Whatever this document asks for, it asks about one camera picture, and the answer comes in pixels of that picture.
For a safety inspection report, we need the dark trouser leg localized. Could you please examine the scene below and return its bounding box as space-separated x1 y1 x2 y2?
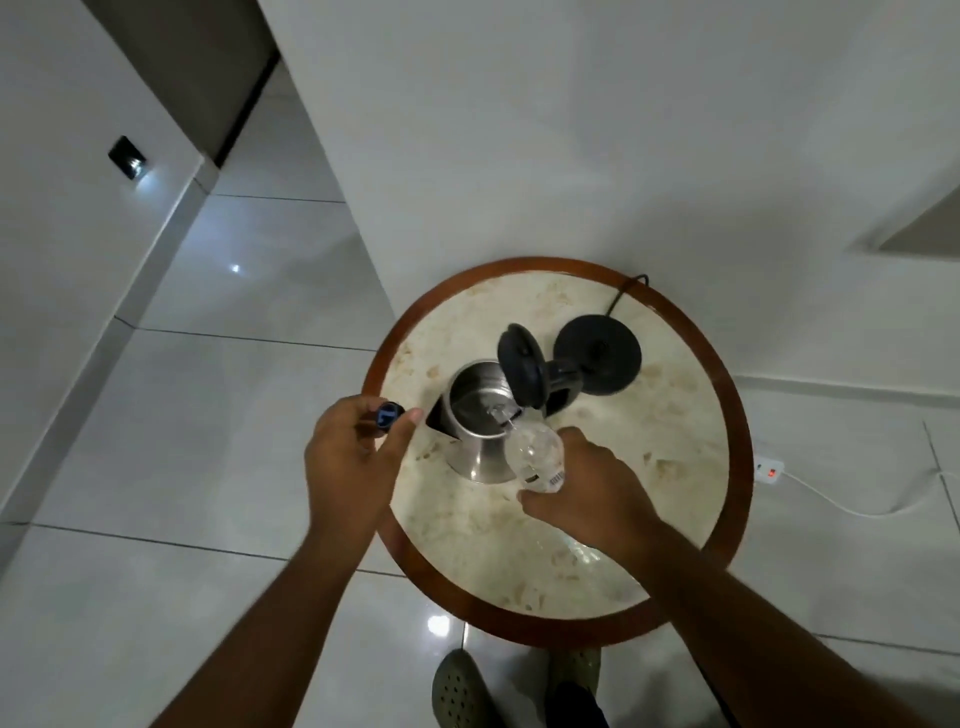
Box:
543 678 610 728

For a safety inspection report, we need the black kettle base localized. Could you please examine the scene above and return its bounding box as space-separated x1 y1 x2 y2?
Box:
552 313 644 397

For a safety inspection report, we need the white power cable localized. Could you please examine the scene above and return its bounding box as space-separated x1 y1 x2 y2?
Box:
780 468 960 520

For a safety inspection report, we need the black wall light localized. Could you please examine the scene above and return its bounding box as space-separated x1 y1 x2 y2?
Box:
108 135 149 181

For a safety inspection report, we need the person's left forearm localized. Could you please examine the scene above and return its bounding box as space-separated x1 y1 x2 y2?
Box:
150 525 387 728

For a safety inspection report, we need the person's left hand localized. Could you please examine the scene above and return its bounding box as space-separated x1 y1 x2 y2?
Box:
304 394 426 550

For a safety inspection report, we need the black power cable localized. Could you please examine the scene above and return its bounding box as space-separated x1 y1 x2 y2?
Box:
603 273 651 320

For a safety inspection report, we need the stainless steel electric kettle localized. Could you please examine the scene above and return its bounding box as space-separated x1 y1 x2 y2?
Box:
424 323 585 486

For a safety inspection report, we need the person's right forearm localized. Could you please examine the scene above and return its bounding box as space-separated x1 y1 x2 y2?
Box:
600 536 939 728

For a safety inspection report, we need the dark wooden door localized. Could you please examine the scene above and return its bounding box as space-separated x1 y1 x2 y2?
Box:
81 0 282 168

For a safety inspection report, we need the clear plastic water bottle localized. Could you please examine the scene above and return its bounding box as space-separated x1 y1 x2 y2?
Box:
501 418 566 495

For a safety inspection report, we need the round marble table wooden rim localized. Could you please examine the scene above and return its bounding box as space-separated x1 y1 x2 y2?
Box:
361 256 754 651

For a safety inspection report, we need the person's right hand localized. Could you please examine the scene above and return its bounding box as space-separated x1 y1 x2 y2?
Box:
516 426 663 561

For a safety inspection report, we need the green perforated clog shoe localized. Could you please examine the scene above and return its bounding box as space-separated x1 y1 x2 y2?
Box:
543 645 603 702
431 648 505 728

